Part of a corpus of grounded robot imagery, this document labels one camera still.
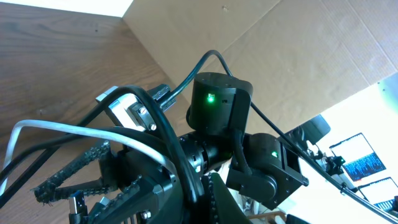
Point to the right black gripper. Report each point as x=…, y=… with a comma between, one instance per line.
x=155, y=176

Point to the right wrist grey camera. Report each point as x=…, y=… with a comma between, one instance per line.
x=127, y=111

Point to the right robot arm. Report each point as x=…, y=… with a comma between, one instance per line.
x=222, y=156

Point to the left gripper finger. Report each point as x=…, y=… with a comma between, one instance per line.
x=223, y=207

